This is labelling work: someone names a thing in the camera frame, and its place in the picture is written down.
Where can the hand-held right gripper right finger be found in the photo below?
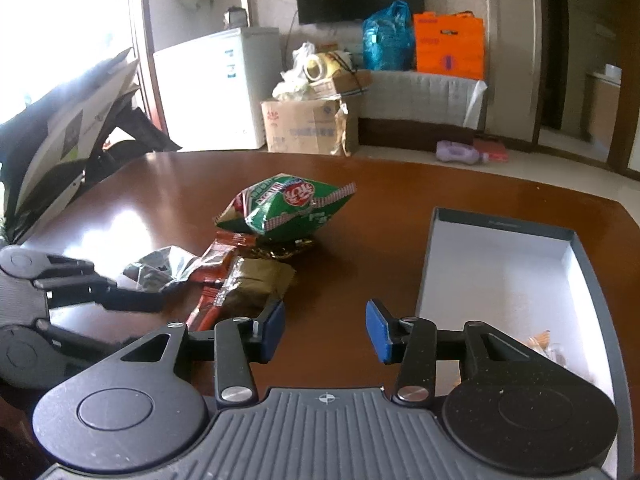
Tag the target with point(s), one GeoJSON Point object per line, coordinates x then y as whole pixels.
{"type": "Point", "coordinates": [377, 330]}

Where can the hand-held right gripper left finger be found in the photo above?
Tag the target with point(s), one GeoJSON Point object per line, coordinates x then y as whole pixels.
{"type": "Point", "coordinates": [272, 330]}

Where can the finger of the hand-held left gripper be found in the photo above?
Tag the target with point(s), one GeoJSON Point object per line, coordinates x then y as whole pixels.
{"type": "Point", "coordinates": [80, 345]}
{"type": "Point", "coordinates": [135, 301]}

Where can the silver foil snack packet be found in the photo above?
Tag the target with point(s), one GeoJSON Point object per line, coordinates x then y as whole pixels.
{"type": "Point", "coordinates": [160, 265]}

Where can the olive brown snack packet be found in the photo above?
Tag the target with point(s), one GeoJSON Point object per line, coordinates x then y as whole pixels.
{"type": "Point", "coordinates": [260, 280]}

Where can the red snack packet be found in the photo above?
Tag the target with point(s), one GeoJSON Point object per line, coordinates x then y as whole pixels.
{"type": "Point", "coordinates": [212, 260]}

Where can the green snack bag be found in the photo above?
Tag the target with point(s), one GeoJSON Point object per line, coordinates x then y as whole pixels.
{"type": "Point", "coordinates": [285, 210]}

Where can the grey cardboard box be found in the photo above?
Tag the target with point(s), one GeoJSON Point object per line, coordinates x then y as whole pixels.
{"type": "Point", "coordinates": [500, 270]}

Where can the orange snack packet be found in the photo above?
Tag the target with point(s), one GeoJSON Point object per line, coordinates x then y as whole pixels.
{"type": "Point", "coordinates": [542, 340]}

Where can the black cloth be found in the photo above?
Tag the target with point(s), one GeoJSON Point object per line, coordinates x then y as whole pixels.
{"type": "Point", "coordinates": [135, 135]}

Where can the white printed board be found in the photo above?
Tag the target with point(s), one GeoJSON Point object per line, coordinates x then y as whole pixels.
{"type": "Point", "coordinates": [65, 130]}

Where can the purple bottle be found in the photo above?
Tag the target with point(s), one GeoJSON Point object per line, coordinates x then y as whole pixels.
{"type": "Point", "coordinates": [457, 151]}

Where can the dark wooden tv cabinet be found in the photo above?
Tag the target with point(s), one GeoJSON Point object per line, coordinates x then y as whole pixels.
{"type": "Point", "coordinates": [400, 135]}

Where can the large printed cardboard box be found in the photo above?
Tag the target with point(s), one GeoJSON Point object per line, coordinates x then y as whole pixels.
{"type": "Point", "coordinates": [300, 127]}

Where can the pink packet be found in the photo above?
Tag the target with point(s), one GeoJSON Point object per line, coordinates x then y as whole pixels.
{"type": "Point", "coordinates": [495, 150]}

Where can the white chest freezer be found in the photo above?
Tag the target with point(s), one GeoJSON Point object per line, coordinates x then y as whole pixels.
{"type": "Point", "coordinates": [210, 95]}

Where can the white cabinet cloth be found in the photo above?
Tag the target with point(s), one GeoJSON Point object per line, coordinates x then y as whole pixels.
{"type": "Point", "coordinates": [415, 95]}

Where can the white plastic bag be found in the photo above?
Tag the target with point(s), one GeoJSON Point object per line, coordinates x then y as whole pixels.
{"type": "Point", "coordinates": [290, 90]}

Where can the small cardboard box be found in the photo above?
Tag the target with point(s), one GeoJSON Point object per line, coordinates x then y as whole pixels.
{"type": "Point", "coordinates": [345, 82]}

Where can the yellow tape roll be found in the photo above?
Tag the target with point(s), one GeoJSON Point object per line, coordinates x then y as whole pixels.
{"type": "Point", "coordinates": [320, 67]}

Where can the blue plastic bag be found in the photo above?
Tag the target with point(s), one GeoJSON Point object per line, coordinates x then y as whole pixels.
{"type": "Point", "coordinates": [387, 40]}

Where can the orange paper bag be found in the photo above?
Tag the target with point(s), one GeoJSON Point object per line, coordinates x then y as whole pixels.
{"type": "Point", "coordinates": [447, 45]}

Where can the small black appliance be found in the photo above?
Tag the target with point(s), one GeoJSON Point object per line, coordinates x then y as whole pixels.
{"type": "Point", "coordinates": [235, 19]}

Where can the wooden kitchen counter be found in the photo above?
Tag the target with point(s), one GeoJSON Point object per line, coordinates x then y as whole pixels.
{"type": "Point", "coordinates": [602, 110]}

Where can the white container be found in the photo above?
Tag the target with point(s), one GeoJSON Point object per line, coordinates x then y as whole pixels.
{"type": "Point", "coordinates": [614, 71]}

